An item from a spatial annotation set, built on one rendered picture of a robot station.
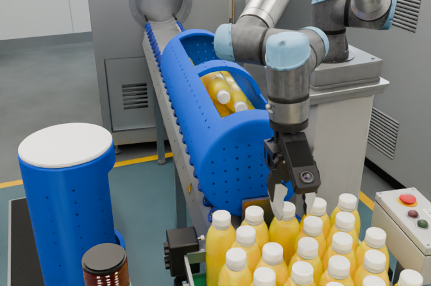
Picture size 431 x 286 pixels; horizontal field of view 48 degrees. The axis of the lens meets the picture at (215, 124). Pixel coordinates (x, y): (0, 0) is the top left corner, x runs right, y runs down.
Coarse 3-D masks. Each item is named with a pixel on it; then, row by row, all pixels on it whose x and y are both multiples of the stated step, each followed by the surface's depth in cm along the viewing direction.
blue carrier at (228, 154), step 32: (192, 32) 188; (160, 64) 195; (224, 64) 154; (192, 96) 142; (256, 96) 164; (192, 128) 131; (224, 128) 117; (256, 128) 117; (192, 160) 129; (224, 160) 119; (256, 160) 121; (224, 192) 123; (256, 192) 125; (288, 192) 127
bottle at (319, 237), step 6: (300, 234) 103; (306, 234) 101; (312, 234) 101; (318, 234) 101; (318, 240) 101; (324, 240) 102; (294, 246) 104; (318, 246) 101; (324, 246) 102; (294, 252) 104; (318, 252) 101; (324, 252) 102
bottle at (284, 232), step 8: (272, 224) 108; (280, 224) 106; (288, 224) 106; (296, 224) 107; (272, 232) 108; (280, 232) 106; (288, 232) 106; (296, 232) 107; (272, 240) 108; (280, 240) 106; (288, 240) 106; (288, 248) 107; (288, 256) 108; (288, 264) 109
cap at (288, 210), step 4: (284, 204) 107; (288, 204) 107; (292, 204) 107; (284, 208) 106; (288, 208) 106; (292, 208) 106; (284, 212) 105; (288, 212) 105; (292, 212) 105; (284, 216) 105; (288, 216) 105; (292, 216) 106
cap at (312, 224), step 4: (308, 216) 103; (312, 216) 103; (304, 220) 102; (308, 220) 102; (312, 220) 102; (316, 220) 102; (320, 220) 102; (304, 224) 101; (308, 224) 100; (312, 224) 101; (316, 224) 101; (320, 224) 100; (304, 228) 102; (308, 228) 100; (312, 228) 100; (316, 228) 100; (320, 228) 101; (308, 232) 101; (312, 232) 100; (316, 232) 100
